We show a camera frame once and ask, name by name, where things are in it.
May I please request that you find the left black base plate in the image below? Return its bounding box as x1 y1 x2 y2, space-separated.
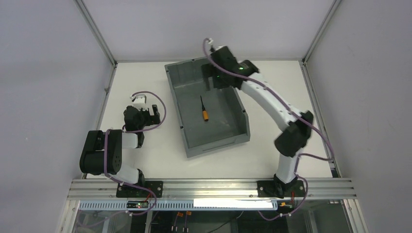
116 180 164 198

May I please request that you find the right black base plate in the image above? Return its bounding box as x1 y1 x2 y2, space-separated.
257 180 306 199

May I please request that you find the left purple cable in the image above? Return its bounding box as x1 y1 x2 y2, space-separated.
103 91 167 181

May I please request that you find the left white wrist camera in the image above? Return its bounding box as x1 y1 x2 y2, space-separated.
130 94 147 111

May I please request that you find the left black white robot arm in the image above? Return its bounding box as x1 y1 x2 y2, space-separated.
79 104 161 187

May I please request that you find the aluminium front rail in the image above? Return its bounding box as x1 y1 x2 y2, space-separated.
67 178 357 200

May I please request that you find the grey slotted cable duct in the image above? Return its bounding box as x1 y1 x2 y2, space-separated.
79 199 278 211

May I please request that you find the purple cable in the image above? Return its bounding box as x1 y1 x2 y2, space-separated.
103 91 167 181
202 37 335 222

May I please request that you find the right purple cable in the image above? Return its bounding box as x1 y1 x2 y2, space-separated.
202 37 335 222

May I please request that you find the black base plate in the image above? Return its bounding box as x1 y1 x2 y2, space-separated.
257 180 306 199
116 180 164 198

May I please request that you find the grey plastic storage bin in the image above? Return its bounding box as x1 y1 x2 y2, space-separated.
164 57 250 158

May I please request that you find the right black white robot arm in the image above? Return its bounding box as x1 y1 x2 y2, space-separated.
204 46 314 198

